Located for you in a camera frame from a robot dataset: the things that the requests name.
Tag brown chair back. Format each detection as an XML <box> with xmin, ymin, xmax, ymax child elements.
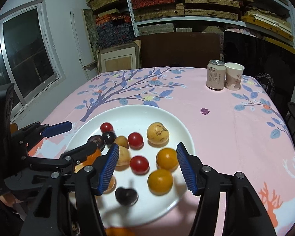
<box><xmin>134</xmin><ymin>32</ymin><xmax>223</xmax><ymax>69</ymax></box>

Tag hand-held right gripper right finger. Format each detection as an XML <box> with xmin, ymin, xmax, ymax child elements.
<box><xmin>176</xmin><ymin>143</ymin><xmax>277</xmax><ymax>236</ymax></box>

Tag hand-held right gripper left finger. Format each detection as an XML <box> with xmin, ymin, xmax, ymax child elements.
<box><xmin>20</xmin><ymin>143</ymin><xmax>120</xmax><ymax>236</ymax></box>

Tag wooden picture frame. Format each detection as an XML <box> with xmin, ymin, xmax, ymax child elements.
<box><xmin>96</xmin><ymin>41</ymin><xmax>141</xmax><ymax>74</ymax></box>

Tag white round plate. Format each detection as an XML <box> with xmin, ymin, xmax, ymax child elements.
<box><xmin>64</xmin><ymin>105</ymin><xmax>196</xmax><ymax>227</ymax></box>

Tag white-framed window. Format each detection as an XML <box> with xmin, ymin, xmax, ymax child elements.
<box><xmin>0</xmin><ymin>0</ymin><xmax>65</xmax><ymax>128</ymax></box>

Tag olive-yellow round fruit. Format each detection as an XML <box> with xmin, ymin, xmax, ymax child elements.
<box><xmin>147</xmin><ymin>169</ymin><xmax>174</xmax><ymax>195</ymax></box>

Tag blue patterned boxes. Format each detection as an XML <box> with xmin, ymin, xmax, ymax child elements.
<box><xmin>96</xmin><ymin>15</ymin><xmax>134</xmax><ymax>48</ymax></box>

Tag round orange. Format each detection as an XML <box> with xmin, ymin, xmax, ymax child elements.
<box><xmin>82</xmin><ymin>150</ymin><xmax>102</xmax><ymax>165</ymax></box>

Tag black chair back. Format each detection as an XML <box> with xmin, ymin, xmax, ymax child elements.
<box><xmin>222</xmin><ymin>30</ymin><xmax>295</xmax><ymax>133</ymax></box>

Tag printed paper cup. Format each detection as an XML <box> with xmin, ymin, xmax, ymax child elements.
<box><xmin>224</xmin><ymin>63</ymin><xmax>245</xmax><ymax>90</ymax></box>

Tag small orange-yellow fruit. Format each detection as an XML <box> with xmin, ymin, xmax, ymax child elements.
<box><xmin>156</xmin><ymin>148</ymin><xmax>179</xmax><ymax>172</ymax></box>

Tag pink printed tablecloth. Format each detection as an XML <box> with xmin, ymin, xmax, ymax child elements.
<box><xmin>27</xmin><ymin>66</ymin><xmax>295</xmax><ymax>236</ymax></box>

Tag small brown longan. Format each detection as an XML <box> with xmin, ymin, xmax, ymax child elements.
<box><xmin>114</xmin><ymin>136</ymin><xmax>129</xmax><ymax>149</ymax></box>

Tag white metal shelf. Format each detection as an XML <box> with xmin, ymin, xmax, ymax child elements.
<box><xmin>123</xmin><ymin>0</ymin><xmax>295</xmax><ymax>47</ymax></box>

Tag yellow-orange persimmon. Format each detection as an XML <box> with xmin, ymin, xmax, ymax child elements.
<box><xmin>102</xmin><ymin>176</ymin><xmax>116</xmax><ymax>194</ymax></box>

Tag white leaning board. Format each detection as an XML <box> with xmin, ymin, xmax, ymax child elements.
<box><xmin>70</xmin><ymin>8</ymin><xmax>99</xmax><ymax>79</ymax></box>

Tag dark purple plum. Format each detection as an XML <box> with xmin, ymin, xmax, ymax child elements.
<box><xmin>102</xmin><ymin>132</ymin><xmax>117</xmax><ymax>145</ymax></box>
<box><xmin>115</xmin><ymin>187</ymin><xmax>139</xmax><ymax>206</ymax></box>

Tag pink drink can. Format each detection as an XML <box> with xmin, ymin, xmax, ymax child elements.
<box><xmin>206</xmin><ymin>60</ymin><xmax>225</xmax><ymax>90</ymax></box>

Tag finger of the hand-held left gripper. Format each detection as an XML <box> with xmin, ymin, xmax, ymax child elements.
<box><xmin>11</xmin><ymin>121</ymin><xmax>73</xmax><ymax>153</ymax></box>
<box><xmin>27</xmin><ymin>141</ymin><xmax>104</xmax><ymax>177</ymax></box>

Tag striped yellow pepino melon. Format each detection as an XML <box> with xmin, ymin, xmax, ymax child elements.
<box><xmin>114</xmin><ymin>146</ymin><xmax>132</xmax><ymax>171</ymax></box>
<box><xmin>147</xmin><ymin>122</ymin><xmax>170</xmax><ymax>147</ymax></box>

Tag tangerine with green stem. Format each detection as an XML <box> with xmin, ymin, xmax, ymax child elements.
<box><xmin>104</xmin><ymin>227</ymin><xmax>133</xmax><ymax>236</ymax></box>

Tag stack of woven flat boxes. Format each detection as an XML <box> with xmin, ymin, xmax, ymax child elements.
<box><xmin>128</xmin><ymin>0</ymin><xmax>295</xmax><ymax>41</ymax></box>

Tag small red tomato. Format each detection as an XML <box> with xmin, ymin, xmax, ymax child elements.
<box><xmin>129</xmin><ymin>155</ymin><xmax>149</xmax><ymax>175</ymax></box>
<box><xmin>100</xmin><ymin>122</ymin><xmax>114</xmax><ymax>133</ymax></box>
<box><xmin>128</xmin><ymin>132</ymin><xmax>144</xmax><ymax>149</ymax></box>

